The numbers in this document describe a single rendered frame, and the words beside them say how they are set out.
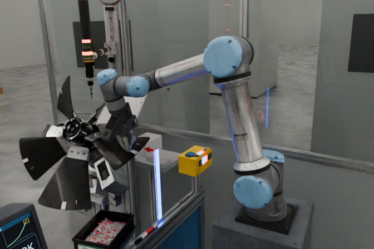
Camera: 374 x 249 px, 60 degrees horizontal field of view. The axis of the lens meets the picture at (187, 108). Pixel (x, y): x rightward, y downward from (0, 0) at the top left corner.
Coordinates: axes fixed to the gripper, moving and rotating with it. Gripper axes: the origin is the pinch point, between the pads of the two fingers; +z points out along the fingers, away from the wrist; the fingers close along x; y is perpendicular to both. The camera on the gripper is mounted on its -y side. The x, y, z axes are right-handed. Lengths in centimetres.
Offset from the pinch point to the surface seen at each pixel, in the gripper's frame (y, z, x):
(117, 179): -2.2, 17.9, 10.4
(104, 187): -7.9, 18.4, 13.0
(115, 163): -6.9, 2.0, 1.3
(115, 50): 61, -18, 53
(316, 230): 53, 81, -67
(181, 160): 20.5, 19.4, -10.6
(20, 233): -55, -21, -18
